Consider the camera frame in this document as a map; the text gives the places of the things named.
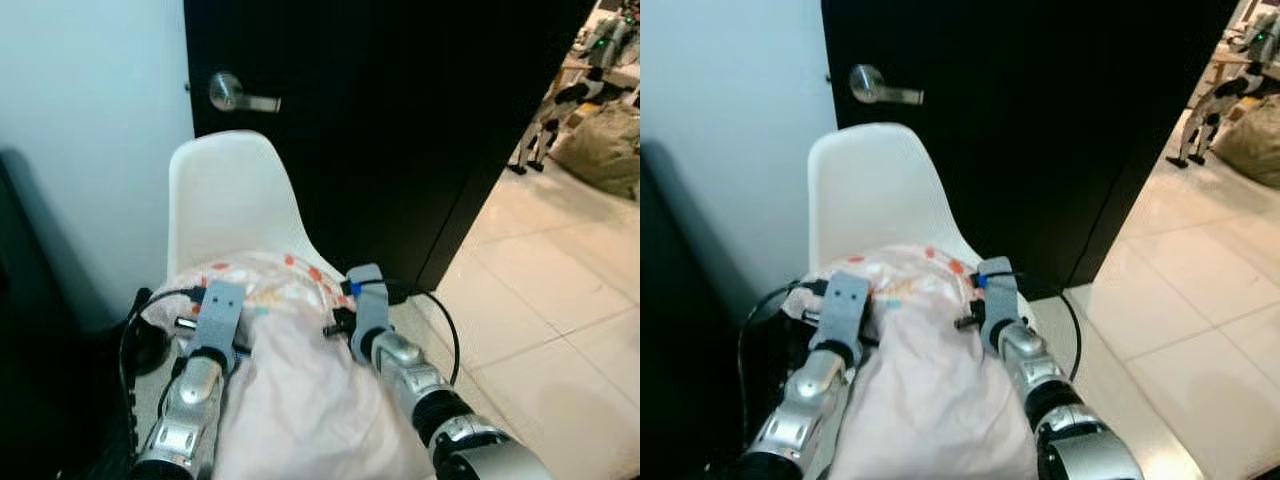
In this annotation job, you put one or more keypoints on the beige fabric sack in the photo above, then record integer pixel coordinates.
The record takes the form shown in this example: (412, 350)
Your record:
(605, 150)
(1255, 145)

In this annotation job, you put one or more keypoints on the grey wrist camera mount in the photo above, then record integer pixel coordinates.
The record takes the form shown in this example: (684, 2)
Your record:
(842, 310)
(1000, 305)
(218, 320)
(370, 310)

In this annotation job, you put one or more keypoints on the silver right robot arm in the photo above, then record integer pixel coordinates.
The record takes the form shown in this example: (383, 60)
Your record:
(1040, 370)
(410, 370)

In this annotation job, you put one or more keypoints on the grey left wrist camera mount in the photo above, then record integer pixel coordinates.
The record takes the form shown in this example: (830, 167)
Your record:
(218, 320)
(842, 310)

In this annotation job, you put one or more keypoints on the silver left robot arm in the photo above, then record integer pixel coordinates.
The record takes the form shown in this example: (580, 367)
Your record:
(190, 400)
(810, 390)

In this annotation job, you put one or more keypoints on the black door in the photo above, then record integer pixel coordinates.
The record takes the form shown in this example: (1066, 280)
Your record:
(400, 120)
(1030, 120)

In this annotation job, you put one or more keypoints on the pink patterned pillow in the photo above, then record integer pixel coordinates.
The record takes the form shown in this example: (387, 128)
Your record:
(930, 400)
(300, 400)

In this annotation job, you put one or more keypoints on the white and black humanoid robot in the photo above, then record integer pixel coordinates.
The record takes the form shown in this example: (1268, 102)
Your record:
(570, 95)
(1225, 90)

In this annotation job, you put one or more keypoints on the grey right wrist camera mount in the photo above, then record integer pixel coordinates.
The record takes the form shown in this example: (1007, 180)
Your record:
(370, 310)
(1000, 305)

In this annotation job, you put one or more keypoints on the white plastic shell chair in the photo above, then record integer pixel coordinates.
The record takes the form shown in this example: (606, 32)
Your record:
(880, 190)
(230, 200)

